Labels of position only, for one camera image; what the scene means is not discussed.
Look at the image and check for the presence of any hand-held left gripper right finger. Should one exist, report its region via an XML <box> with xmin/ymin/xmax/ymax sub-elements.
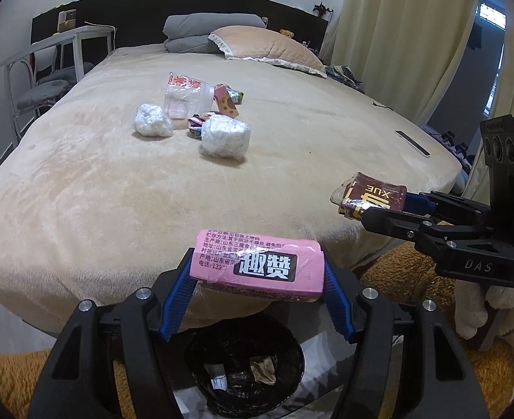
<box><xmin>320</xmin><ymin>247</ymin><xmax>491</xmax><ymax>419</ymax></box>

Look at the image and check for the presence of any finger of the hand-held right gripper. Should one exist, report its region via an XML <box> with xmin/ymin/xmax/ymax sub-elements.
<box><xmin>403</xmin><ymin>190</ymin><xmax>493</xmax><ymax>228</ymax></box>
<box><xmin>361</xmin><ymin>206</ymin><xmax>458</xmax><ymax>271</ymax></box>

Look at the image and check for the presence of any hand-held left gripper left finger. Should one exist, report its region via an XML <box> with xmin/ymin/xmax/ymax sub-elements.
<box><xmin>27</xmin><ymin>248</ymin><xmax>197</xmax><ymax>419</ymax></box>

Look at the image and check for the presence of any maroon snack wrapper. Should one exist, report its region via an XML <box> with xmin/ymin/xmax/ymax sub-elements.
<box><xmin>331</xmin><ymin>172</ymin><xmax>408</xmax><ymax>221</ymax></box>

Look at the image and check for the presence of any black-lined trash bin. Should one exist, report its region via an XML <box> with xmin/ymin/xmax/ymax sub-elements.
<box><xmin>182</xmin><ymin>303</ymin><xmax>305</xmax><ymax>419</ymax></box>

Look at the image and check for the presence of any pink snack packet black label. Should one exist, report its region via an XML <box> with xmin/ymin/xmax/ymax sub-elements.
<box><xmin>189</xmin><ymin>228</ymin><xmax>326</xmax><ymax>304</ymax></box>

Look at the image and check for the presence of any large white plastic bag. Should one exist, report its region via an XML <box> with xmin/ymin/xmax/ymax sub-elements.
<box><xmin>199</xmin><ymin>115</ymin><xmax>251</xmax><ymax>158</ymax></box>

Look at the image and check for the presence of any colourful wrapper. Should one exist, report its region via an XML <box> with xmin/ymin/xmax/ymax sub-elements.
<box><xmin>187</xmin><ymin>112</ymin><xmax>216</xmax><ymax>139</ymax></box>

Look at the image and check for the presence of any small white plastic bag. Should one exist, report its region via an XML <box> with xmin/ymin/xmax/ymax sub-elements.
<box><xmin>133</xmin><ymin>103</ymin><xmax>175</xmax><ymax>138</ymax></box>

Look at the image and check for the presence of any pink cookie print wrapper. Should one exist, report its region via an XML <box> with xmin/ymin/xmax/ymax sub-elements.
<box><xmin>213</xmin><ymin>84</ymin><xmax>240</xmax><ymax>118</ymax></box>

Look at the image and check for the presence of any clear plastic bag red label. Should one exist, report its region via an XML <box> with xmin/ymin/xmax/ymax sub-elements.
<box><xmin>164</xmin><ymin>73</ymin><xmax>216</xmax><ymax>120</ymax></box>

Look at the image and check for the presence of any person's right hand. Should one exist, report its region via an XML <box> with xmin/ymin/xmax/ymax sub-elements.
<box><xmin>453</xmin><ymin>277</ymin><xmax>514</xmax><ymax>376</ymax></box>

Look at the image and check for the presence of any black flat remote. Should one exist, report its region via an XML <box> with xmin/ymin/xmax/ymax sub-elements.
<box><xmin>394</xmin><ymin>130</ymin><xmax>431</xmax><ymax>157</ymax></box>

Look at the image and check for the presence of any tan crumpled wrapper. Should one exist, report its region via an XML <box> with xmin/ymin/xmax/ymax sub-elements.
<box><xmin>248</xmin><ymin>355</ymin><xmax>277</xmax><ymax>387</ymax></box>

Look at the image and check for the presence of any bed with beige blanket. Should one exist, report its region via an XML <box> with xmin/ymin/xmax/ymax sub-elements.
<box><xmin>0</xmin><ymin>44</ymin><xmax>465</xmax><ymax>345</ymax></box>

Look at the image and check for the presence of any patterned clothes pile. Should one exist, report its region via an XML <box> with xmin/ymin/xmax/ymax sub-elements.
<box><xmin>324</xmin><ymin>65</ymin><xmax>365</xmax><ymax>93</ymax></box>

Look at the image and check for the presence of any cream curtain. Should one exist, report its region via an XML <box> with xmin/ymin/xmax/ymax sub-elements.
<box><xmin>329</xmin><ymin>0</ymin><xmax>509</xmax><ymax>128</ymax></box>

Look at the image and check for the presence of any brown fuzzy rug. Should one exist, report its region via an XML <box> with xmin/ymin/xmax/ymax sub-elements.
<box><xmin>0</xmin><ymin>242</ymin><xmax>514</xmax><ymax>419</ymax></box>

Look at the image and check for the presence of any window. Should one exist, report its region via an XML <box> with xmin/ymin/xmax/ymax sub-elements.
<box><xmin>479</xmin><ymin>2</ymin><xmax>509</xmax><ymax>27</ymax></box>

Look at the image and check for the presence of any pink quilted pillow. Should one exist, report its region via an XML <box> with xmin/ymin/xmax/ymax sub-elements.
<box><xmin>208</xmin><ymin>26</ymin><xmax>328</xmax><ymax>79</ymax></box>

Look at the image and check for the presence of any clear chair with grey cushion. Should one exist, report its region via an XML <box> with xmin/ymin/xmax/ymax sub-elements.
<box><xmin>3</xmin><ymin>44</ymin><xmax>96</xmax><ymax>140</ymax></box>

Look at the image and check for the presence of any small grey pillow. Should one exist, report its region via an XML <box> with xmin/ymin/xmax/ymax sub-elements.
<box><xmin>164</xmin><ymin>35</ymin><xmax>216</xmax><ymax>55</ymax></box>

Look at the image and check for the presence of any large grey pillow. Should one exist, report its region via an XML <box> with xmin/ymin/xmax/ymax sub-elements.
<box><xmin>163</xmin><ymin>13</ymin><xmax>265</xmax><ymax>41</ymax></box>

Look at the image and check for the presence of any black headboard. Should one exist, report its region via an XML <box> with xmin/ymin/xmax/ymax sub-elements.
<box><xmin>30</xmin><ymin>0</ymin><xmax>330</xmax><ymax>59</ymax></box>

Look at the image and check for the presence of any white side table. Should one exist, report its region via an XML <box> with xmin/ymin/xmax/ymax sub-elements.
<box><xmin>0</xmin><ymin>25</ymin><xmax>116</xmax><ymax>97</ymax></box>

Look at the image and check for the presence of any white container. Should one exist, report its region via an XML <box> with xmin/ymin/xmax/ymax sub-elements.
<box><xmin>57</xmin><ymin>10</ymin><xmax>77</xmax><ymax>32</ymax></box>

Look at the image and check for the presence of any white cable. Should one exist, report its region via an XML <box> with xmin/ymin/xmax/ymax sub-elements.
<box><xmin>84</xmin><ymin>21</ymin><xmax>118</xmax><ymax>36</ymax></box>

